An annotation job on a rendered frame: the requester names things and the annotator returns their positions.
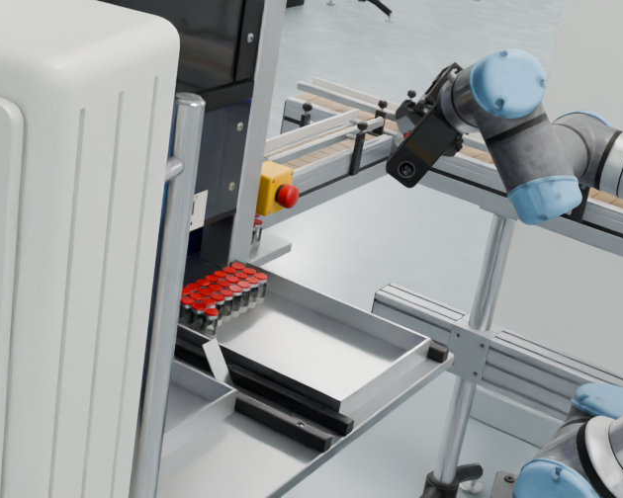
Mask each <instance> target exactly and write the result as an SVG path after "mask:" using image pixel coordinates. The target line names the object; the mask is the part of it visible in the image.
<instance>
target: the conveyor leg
mask: <svg viewBox="0 0 623 498"><path fill-rule="evenodd" d="M480 209H483V210H485V211H488V212H491V213H493V217H492V221H491V226H490V230H489V238H488V242H487V246H486V251H485V255H484V258H483V263H482V267H481V271H480V276H479V280H478V284H477V289H476V293H475V297H474V302H473V306H472V310H471V315H470V319H469V323H468V324H469V326H470V327H471V328H473V329H475V330H478V331H489V330H490V326H491V322H492V318H493V314H494V310H495V306H496V301H497V297H498V293H499V289H500V285H501V281H502V276H503V272H504V268H505V264H506V260H507V255H508V251H509V247H510V243H511V239H512V235H513V230H514V226H515V222H517V221H519V219H516V218H513V217H510V216H507V215H505V214H502V213H499V212H496V211H493V210H491V209H488V208H485V207H480ZM476 387H477V385H476V384H475V383H473V382H471V381H468V380H466V379H464V378H461V377H459V376H457V375H456V378H455V383H454V387H453V391H452V396H451V400H450V404H449V409H448V413H447V417H446V422H445V426H444V430H443V435H442V439H441V443H440V448H439V452H438V456H437V461H436V464H435V468H434V473H433V478H434V480H436V481H437V482H439V483H441V484H451V483H453V482H454V478H455V474H456V470H457V465H458V461H459V457H460V453H461V449H462V446H463V441H464V437H465V433H466V429H467V425H468V420H469V416H470V412H471V408H472V404H473V400H474V395H475V391H476Z"/></svg>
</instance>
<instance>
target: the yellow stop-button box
mask: <svg viewBox="0 0 623 498"><path fill-rule="evenodd" d="M293 174H294V170H293V169H292V168H289V167H286V166H283V165H281V164H278V163H275V162H273V161H268V159H265V158H263V164H262V171H261V178H260V184H259V191H258V198H257V205H256V211H255V213H257V214H260V215H262V216H267V215H270V214H272V213H274V212H277V211H279V210H281V209H284V207H280V206H279V204H278V196H279V193H280V191H281V189H282V188H283V187H284V186H285V185H286V184H290V185H292V180H293Z"/></svg>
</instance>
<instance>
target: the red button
mask: <svg viewBox="0 0 623 498"><path fill-rule="evenodd" d="M298 198H299V190H298V188H297V187H296V186H293V185H290V184H286V185H285V186H284V187H283V188H282V189H281V191H280V193H279V196H278V204H279V206H280V207H283V208H292V207H293V206H294V205H295V204H296V203H297V201H298Z"/></svg>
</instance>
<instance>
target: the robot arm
mask: <svg viewBox="0 0 623 498"><path fill-rule="evenodd" d="M453 69H457V70H456V71H454V72H451V71H452V70H453ZM443 73H444V74H443ZM442 74H443V75H442ZM545 87H546V78H545V73H544V70H543V68H542V66H541V65H540V63H539V62H538V60H537V59H536V58H535V57H533V56H532V55H531V54H529V53H528V52H526V51H523V50H521V49H516V48H508V49H503V50H499V51H496V52H492V53H489V54H487V55H485V56H483V57H481V58H480V59H479V60H478V61H477V62H476V63H474V64H472V65H470V66H469V67H467V68H465V69H463V68H462V67H461V66H460V65H459V64H457V63H456V62H453V63H452V64H450V65H448V66H447V67H445V68H443V69H442V70H441V71H440V72H439V74H438V75H437V76H436V77H435V79H434V80H433V81H432V84H431V85H430V86H429V88H428V89H427V90H426V92H425V93H424V94H423V95H422V96H421V97H420V98H419V100H418V101H417V102H416V103H415V102H414V101H411V100H404V101H403V102H402V103H401V104H400V106H399V107H398V108H397V110H396V117H395V119H396V120H397V125H398V128H399V130H400V133H401V134H402V135H405V134H406V133H408V135H407V136H406V137H405V139H404V140H403V141H402V142H401V144H400V145H399V146H398V147H397V149H396V150H395V151H394V152H393V153H392V155H391V156H390V157H389V158H388V160H387V165H386V171H387V173H388V174H389V175H391V176H392V177H393V178H395V179H396V180H397V181H398V182H400V183H401V184H402V185H404V186H405V187H407V188H409V189H411V188H413V187H415V186H416V184H417V183H418V182H419V181H420V180H421V179H422V177H423V176H424V175H425V174H426V173H427V172H428V170H429V169H430V168H431V167H432V166H433V165H434V163H435V162H436V161H437V160H438V159H439V158H440V156H447V157H453V156H455V155H456V153H457V152H459V151H460V150H461V149H462V147H463V145H462V143H463V142H464V139H463V138H462V137H463V136H464V134H465V135H469V133H476V132H480V133H481V135H482V137H483V140H484V142H485V144H486V146H487V149H488V151H489V154H490V157H491V159H492V161H493V163H494V166H495V168H496V170H497V172H498V175H499V177H500V179H501V181H502V184H503V185H504V187H505V189H506V192H507V198H508V200H509V201H510V202H511V203H512V204H513V206H514V208H515V210H516V212H517V214H518V216H519V218H520V220H521V221H522V222H523V223H524V224H527V225H534V224H538V223H541V222H544V221H547V220H549V219H552V218H554V217H557V216H559V215H561V214H563V213H565V212H568V211H569V210H571V209H573V208H576V207H577V206H578V205H579V204H580V203H581V200H582V195H581V192H580V190H579V183H581V184H583V185H586V186H588V187H591V188H594V189H596V190H598V191H601V192H603V193H606V194H609V195H611V196H614V197H616V198H619V199H622V200H623V131H622V130H619V129H616V128H614V127H612V126H611V124H610V123H609V122H608V120H607V119H606V118H605V117H604V116H602V115H601V114H599V113H596V112H593V111H586V110H583V111H576V112H571V113H567V114H564V115H562V116H560V117H558V118H557V119H555V120H554V121H553V122H552V123H550V121H549V119H548V116H547V114H546V111H545V109H544V107H543V105H542V102H541V100H542V98H543V96H544V93H545ZM571 404H572V405H571V409H570V412H569V415H568V418H567V420H566V422H565V423H564V424H563V425H562V427H561V428H560V429H559V430H558V431H557V432H556V433H555V434H554V435H553V436H552V438H551V439H550V440H549V441H548V442H547V443H546V444H545V445H544V447H543V448H542V449H541V450H540V451H539V452H538V453H537V455H536V456H534V457H533V458H532V459H531V460H529V461H528V462H526V463H525V464H524V465H523V466H522V468H521V470H520V472H519V475H518V476H517V478H516V480H515V482H514V485H513V493H512V498H623V387H620V386H616V385H612V384H606V383H587V384H584V385H582V386H580V387H579V388H578V389H577V390H576V392H575V395H574V398H573V399H571Z"/></svg>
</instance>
